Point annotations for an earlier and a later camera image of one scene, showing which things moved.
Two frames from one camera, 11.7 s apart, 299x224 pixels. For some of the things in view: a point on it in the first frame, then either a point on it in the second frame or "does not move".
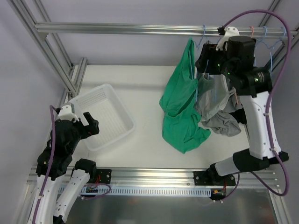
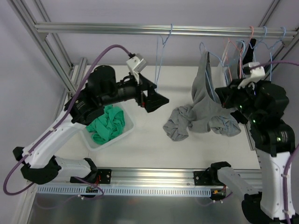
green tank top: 181,127 → 110,125
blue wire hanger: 201,39 → 160,46
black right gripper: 208,58 → 227,94
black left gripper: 82,128 → 143,91
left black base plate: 103,176 does not move
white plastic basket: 115,121 does not move
